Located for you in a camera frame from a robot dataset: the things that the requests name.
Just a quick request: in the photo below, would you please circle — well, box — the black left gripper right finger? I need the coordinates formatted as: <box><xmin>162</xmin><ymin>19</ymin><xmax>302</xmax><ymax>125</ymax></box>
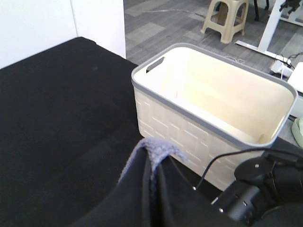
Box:
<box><xmin>157</xmin><ymin>157</ymin><xmax>241</xmax><ymax>227</ymax></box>

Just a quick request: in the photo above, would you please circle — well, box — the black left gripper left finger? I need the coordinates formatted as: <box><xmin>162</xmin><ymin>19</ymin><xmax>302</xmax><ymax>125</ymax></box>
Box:
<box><xmin>71</xmin><ymin>148</ymin><xmax>152</xmax><ymax>227</ymax></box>

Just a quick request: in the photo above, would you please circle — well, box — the grey-blue towel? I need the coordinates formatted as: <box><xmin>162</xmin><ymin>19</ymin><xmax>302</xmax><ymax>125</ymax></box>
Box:
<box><xmin>118</xmin><ymin>137</ymin><xmax>187</xmax><ymax>206</ymax></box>

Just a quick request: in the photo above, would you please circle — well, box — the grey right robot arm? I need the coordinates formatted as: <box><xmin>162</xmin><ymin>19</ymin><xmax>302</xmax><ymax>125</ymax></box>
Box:
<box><xmin>211</xmin><ymin>139</ymin><xmax>303</xmax><ymax>227</ymax></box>

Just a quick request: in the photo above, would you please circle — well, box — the cream basket with grey rim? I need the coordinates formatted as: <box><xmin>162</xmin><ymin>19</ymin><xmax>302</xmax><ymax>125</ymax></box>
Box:
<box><xmin>131</xmin><ymin>43</ymin><xmax>298</xmax><ymax>190</ymax></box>

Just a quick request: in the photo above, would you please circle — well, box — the beige plastic stool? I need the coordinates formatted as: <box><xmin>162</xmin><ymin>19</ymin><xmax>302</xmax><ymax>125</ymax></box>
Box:
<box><xmin>201</xmin><ymin>0</ymin><xmax>249</xmax><ymax>44</ymax></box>

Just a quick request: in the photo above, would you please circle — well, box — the black cable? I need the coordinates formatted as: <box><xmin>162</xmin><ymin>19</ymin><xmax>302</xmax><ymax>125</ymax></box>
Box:
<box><xmin>193</xmin><ymin>151</ymin><xmax>266</xmax><ymax>191</ymax></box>

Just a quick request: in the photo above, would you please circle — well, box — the white desk frame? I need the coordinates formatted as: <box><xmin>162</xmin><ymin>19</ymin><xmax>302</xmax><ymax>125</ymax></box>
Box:
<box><xmin>235</xmin><ymin>0</ymin><xmax>303</xmax><ymax>64</ymax></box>

